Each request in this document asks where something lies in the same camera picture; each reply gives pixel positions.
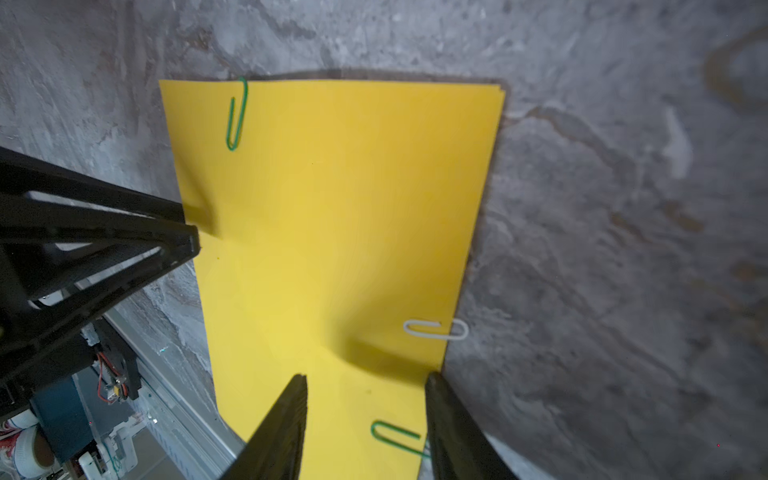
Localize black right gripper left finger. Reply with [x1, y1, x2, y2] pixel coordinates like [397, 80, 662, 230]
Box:
[220, 374, 308, 480]

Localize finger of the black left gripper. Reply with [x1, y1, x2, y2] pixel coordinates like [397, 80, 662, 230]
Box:
[1, 197, 200, 378]
[1, 147, 185, 223]

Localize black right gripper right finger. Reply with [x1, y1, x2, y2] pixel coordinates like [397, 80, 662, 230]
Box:
[425, 372, 518, 480]

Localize green paperclip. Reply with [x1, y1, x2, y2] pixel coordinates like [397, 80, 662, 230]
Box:
[225, 77, 249, 152]
[370, 420, 431, 459]

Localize white paperclip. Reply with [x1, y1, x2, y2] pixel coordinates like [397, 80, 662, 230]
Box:
[403, 319, 470, 342]

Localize yellow paper document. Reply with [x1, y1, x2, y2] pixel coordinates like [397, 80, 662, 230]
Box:
[160, 80, 505, 479]

